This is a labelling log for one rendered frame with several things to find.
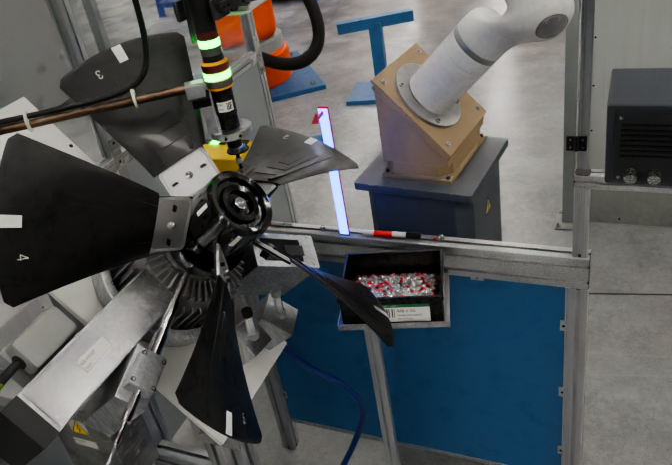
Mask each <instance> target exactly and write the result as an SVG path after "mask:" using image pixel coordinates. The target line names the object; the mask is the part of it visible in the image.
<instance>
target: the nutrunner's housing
mask: <svg viewBox="0 0 672 465"><path fill-rule="evenodd" d="M210 92H211V96H212V100H213V103H214V107H215V111H216V115H217V116H218V119H219V123H220V126H221V129H222V130H224V131H229V130H233V129H236V128H238V127H239V126H240V123H239V118H238V114H237V107H236V102H235V98H234V94H233V90H232V86H231V87H230V88H228V89H226V90H223V91H217V92H212V91H210ZM242 144H243V143H242V139H239V140H235V141H230V142H227V146H228V147H229V148H231V149H235V148H238V147H240V146H241V145H242Z"/></svg>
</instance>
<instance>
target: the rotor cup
mask: <svg viewBox="0 0 672 465"><path fill-rule="evenodd" d="M237 197H240V198H243V199H244V200H245V202H246V207H245V208H244V209H240V208H238V207H237V206H236V204H235V199H236V198H237ZM192 201H193V205H192V210H191V215H190V220H189V226H188V231H187V236H186V241H185V245H184V247H183V249H181V250H178V251H171V253H172V254H173V256H174V257H175V258H176V259H177V260H178V262H179V263H181V264H182V265H183V266H184V267H185V268H187V269H188V270H190V271H192V272H194V273H196V274H198V275H201V276H205V277H211V269H214V241H216V243H218V244H219V245H220V246H221V249H222V251H223V254H224V257H225V259H226V262H227V265H228V268H229V270H230V272H231V271H232V270H233V269H234V268H235V267H236V266H237V265H238V264H239V263H240V262H241V260H242V258H243V255H244V251H245V249H246V248H247V247H248V246H249V245H250V244H251V243H253V242H254V241H255V240H256V239H257V238H258V237H259V236H261V235H262V234H263V233H264V232H265V231H266V230H267V229H268V227H269V225H270V223H271V220H272V207H271V203H270V201H269V198H268V196H267V195H266V193H265V191H264V190H263V189H262V188H261V186H260V185H259V184H258V183H256V182H255V181H254V180H253V179H251V178H250V177H248V176H246V175H244V174H242V173H239V172H235V171H224V172H221V173H219V174H217V175H215V176H213V177H212V178H211V179H210V180H209V181H208V183H207V184H206V185H205V186H204V187H203V188H202V189H201V190H200V191H199V192H198V193H197V194H196V195H195V196H194V197H193V198H192ZM205 204H207V208H206V209H205V210H204V211H203V212H202V213H201V214H200V215H199V217H198V215H197V212H198V211H199V210H200V209H201V208H202V207H203V206H204V205H205ZM238 236H239V237H242V238H241V239H240V240H239V241H238V242H237V243H236V244H235V245H234V246H229V244H230V243H231V242H232V241H234V240H235V239H236V238H237V237H238Z"/></svg>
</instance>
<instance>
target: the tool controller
mask: <svg viewBox="0 0 672 465"><path fill-rule="evenodd" d="M604 180H605V182H606V183H620V184H640V185H659V186H672V68H615V69H613V70H612V72H611V79H610V87H609V95H608V103H607V123H606V148H605V174H604Z"/></svg>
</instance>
